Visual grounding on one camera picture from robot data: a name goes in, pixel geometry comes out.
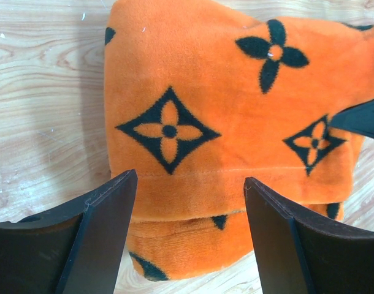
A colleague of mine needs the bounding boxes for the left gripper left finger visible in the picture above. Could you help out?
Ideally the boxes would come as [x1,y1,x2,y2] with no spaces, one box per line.
[0,170,137,293]

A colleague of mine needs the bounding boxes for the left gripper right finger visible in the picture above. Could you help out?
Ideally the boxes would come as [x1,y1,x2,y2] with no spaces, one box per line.
[244,178,374,293]

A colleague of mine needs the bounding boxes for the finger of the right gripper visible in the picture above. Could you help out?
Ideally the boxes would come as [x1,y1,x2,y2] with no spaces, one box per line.
[330,99,374,139]

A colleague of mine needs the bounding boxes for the orange patterned pillowcase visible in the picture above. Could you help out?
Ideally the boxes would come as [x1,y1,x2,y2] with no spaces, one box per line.
[104,1,374,282]

